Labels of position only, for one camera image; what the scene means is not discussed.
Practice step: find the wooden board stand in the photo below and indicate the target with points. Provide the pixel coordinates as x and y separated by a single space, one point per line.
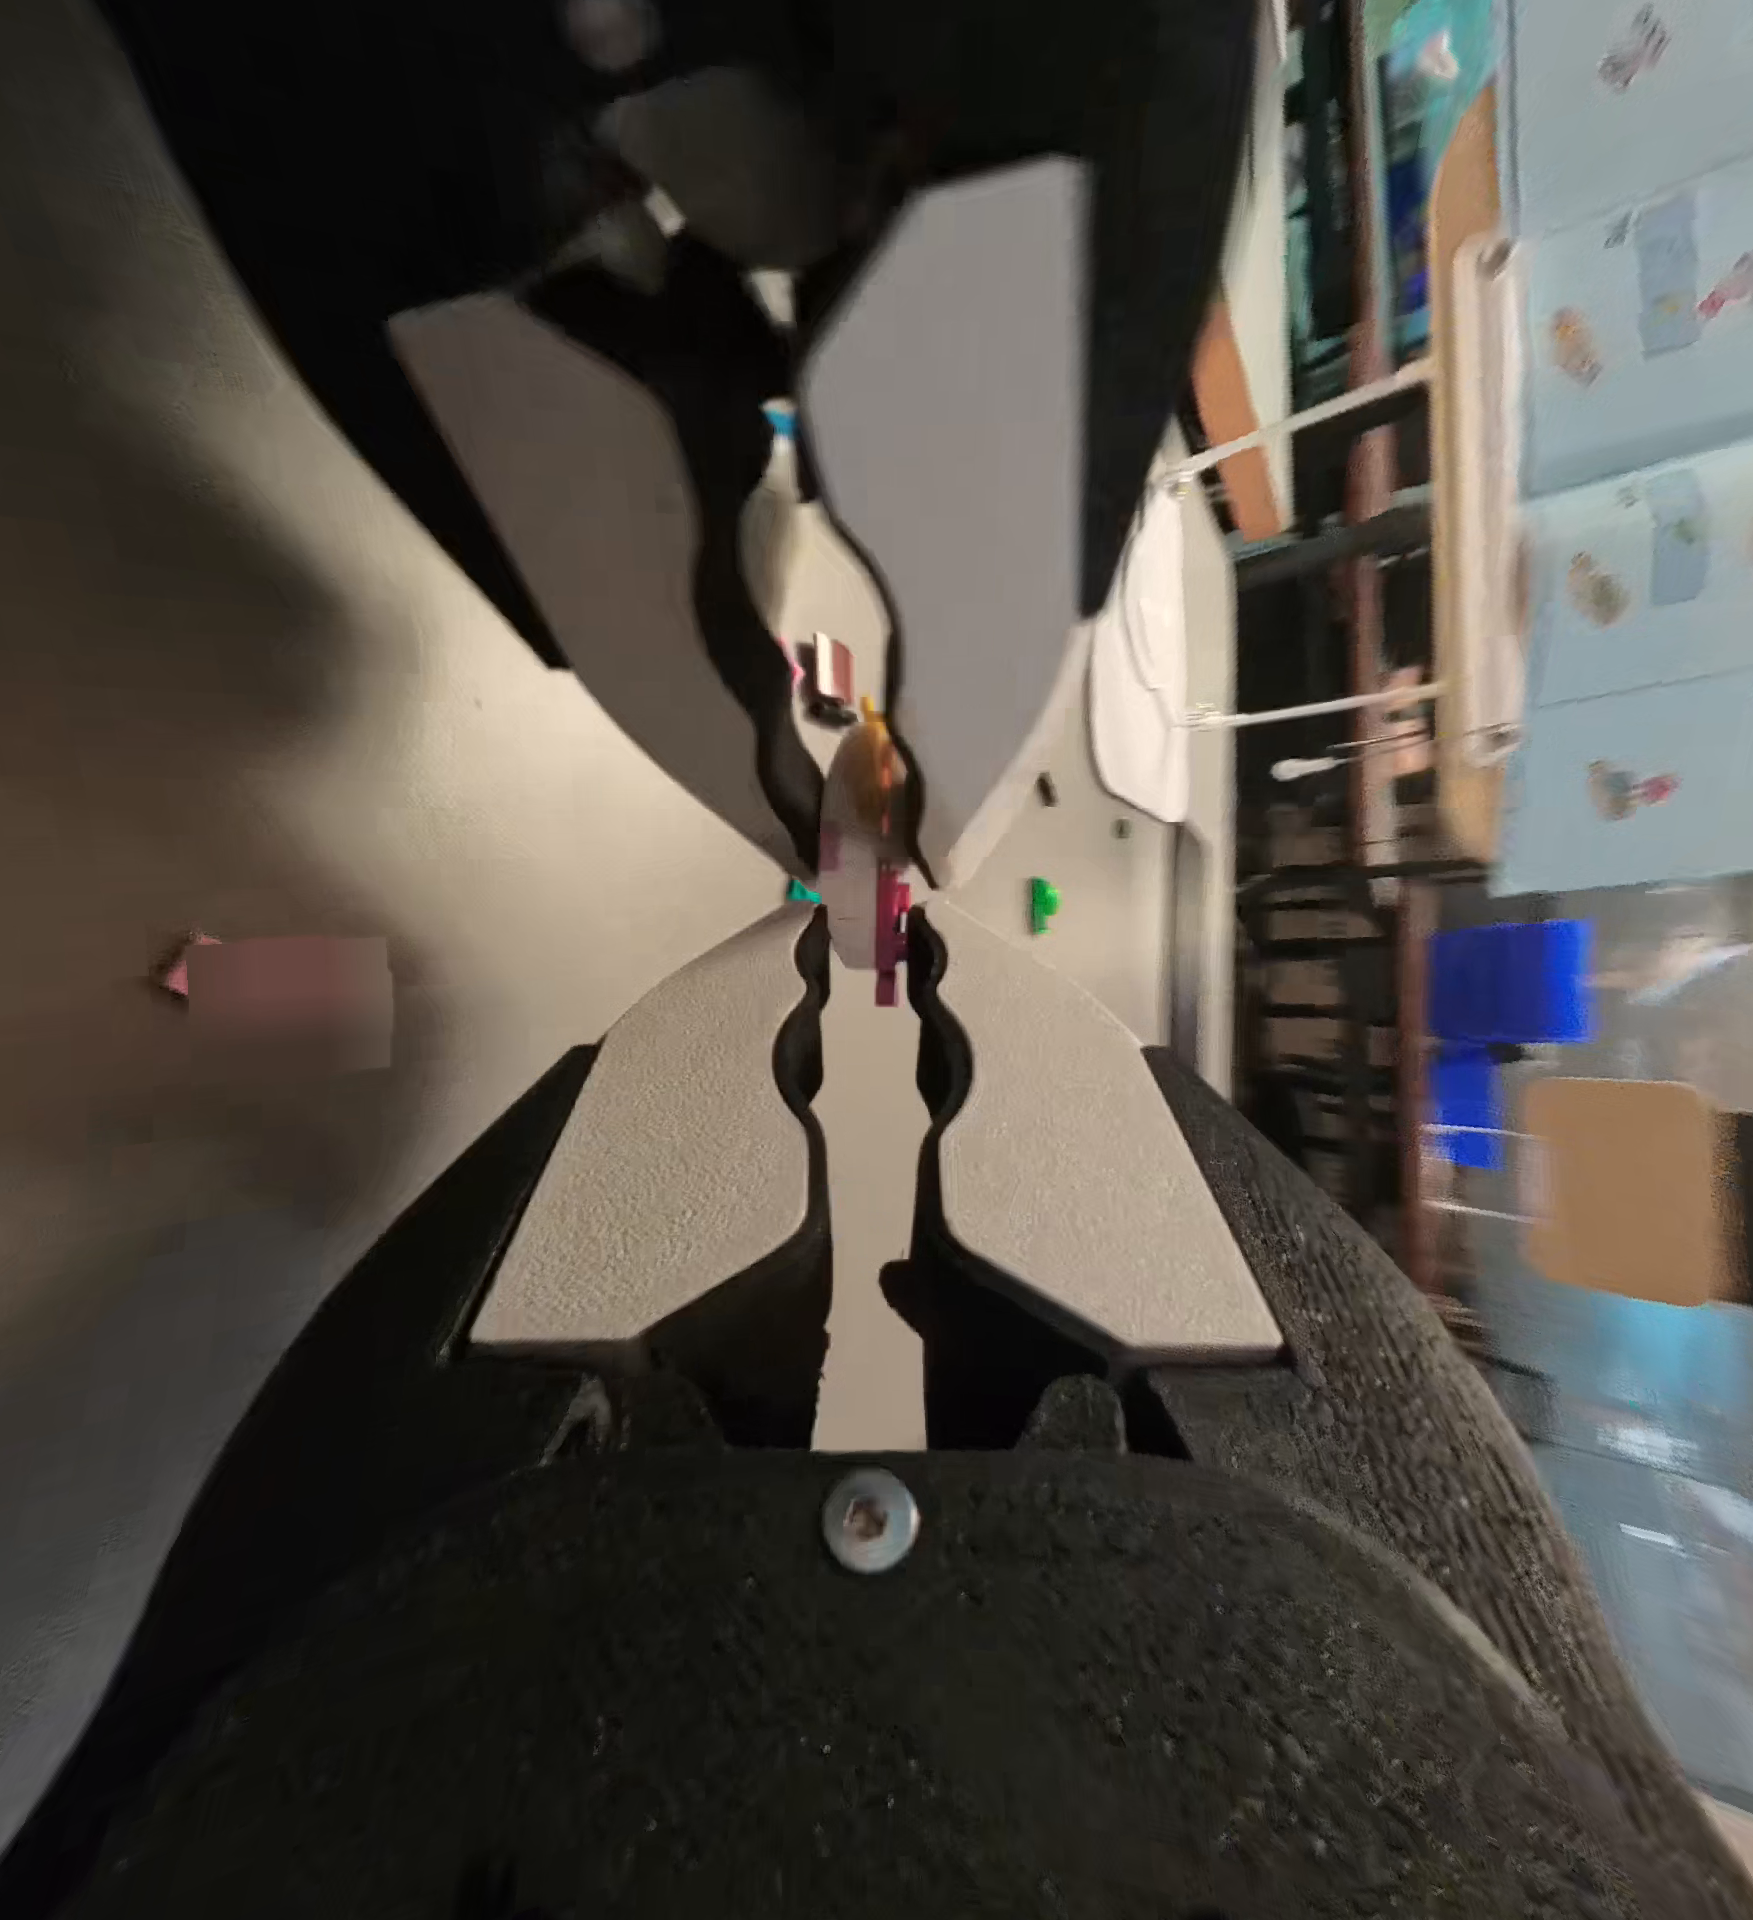
1461 452

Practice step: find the tan rounded panel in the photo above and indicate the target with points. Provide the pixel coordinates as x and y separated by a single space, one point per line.
1627 1192

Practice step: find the white pink yellow lego assembly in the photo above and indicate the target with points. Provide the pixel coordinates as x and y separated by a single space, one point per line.
868 773

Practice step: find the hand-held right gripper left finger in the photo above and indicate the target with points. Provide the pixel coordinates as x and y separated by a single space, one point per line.
666 1139

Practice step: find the small green lego piece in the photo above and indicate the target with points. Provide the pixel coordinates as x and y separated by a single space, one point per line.
1041 904

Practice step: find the brown wooden panel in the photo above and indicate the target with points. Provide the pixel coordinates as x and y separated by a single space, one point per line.
1239 421

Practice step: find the pink white lego piece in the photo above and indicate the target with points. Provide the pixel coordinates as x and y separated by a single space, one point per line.
824 668

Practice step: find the small blue bin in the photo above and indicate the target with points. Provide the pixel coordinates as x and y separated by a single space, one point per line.
1465 1111

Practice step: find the white rod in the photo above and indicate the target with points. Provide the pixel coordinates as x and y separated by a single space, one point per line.
1296 421
1312 704

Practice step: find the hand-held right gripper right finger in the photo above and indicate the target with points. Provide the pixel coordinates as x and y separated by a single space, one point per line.
1101 1186

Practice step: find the pink lego plate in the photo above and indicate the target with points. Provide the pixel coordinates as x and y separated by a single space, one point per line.
179 976

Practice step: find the blue printed box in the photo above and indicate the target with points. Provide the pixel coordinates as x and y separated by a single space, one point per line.
1433 137

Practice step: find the light blue instruction sheet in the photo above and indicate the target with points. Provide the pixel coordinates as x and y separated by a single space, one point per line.
1671 452

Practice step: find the dark metal shelf rack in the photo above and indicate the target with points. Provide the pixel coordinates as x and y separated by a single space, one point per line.
1296 931

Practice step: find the tiny blue lego piece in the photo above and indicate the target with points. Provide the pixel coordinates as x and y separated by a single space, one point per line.
779 421

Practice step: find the white plate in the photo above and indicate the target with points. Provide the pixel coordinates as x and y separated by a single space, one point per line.
1146 660

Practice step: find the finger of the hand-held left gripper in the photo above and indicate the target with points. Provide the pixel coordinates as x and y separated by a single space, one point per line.
967 452
575 512

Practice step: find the large blue bin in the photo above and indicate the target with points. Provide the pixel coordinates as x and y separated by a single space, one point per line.
1509 981

